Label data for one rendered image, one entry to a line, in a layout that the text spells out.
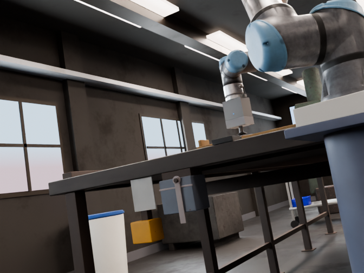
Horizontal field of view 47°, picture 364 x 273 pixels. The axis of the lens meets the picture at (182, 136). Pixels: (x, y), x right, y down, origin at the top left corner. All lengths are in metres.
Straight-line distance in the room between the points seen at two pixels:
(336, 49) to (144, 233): 0.93
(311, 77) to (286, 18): 7.13
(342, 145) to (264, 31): 0.29
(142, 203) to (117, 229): 3.04
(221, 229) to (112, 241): 1.72
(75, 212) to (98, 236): 2.74
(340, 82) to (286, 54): 0.13
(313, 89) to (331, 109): 7.17
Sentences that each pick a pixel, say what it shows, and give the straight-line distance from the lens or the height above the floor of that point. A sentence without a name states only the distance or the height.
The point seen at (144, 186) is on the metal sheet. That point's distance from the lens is 1.55.
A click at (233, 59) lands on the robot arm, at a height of 1.20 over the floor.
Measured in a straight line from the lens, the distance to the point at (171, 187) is 1.45.
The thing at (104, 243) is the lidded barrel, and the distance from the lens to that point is 4.55.
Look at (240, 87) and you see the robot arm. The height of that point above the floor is 1.13.
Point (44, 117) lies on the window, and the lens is 5.03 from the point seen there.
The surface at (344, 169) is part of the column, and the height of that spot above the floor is 0.77.
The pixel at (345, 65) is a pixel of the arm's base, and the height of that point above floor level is 0.99.
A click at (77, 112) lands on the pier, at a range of 5.30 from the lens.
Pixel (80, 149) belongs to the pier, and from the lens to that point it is 5.20.
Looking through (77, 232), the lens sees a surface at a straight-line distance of 1.81.
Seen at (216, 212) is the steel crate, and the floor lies 0.46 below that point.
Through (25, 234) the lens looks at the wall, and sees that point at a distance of 4.66.
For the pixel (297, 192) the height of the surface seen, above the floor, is 0.59.
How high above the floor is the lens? 0.77
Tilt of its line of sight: 8 degrees up
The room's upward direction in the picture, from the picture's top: 9 degrees counter-clockwise
